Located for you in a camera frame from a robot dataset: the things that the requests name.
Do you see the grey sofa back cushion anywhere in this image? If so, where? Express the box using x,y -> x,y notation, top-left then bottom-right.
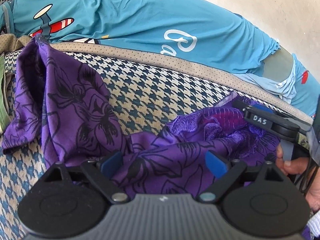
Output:
262,47 -> 295,80

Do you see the purple floral shirt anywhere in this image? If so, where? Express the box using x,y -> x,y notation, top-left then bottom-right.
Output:
1,34 -> 313,240

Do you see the houndstooth sofa cover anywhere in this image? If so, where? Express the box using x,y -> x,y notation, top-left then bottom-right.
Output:
0,35 -> 315,240

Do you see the blue cover with white script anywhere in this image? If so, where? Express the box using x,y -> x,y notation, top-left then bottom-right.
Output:
7,0 -> 280,81

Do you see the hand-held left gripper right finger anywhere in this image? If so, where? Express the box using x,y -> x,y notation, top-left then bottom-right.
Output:
199,151 -> 285,203

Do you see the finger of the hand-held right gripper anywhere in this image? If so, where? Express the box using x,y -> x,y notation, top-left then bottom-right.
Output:
243,106 -> 274,130
232,100 -> 275,117

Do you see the teal cover with yellow triangles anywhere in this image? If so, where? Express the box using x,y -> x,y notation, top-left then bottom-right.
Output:
0,1 -> 13,35

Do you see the person's right hand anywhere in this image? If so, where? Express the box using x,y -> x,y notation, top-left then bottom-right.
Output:
276,145 -> 320,212

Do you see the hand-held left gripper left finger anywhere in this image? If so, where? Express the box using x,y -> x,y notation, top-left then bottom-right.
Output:
44,151 -> 130,204

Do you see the green brown striped folded garment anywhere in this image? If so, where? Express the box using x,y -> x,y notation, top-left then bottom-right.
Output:
0,53 -> 13,135

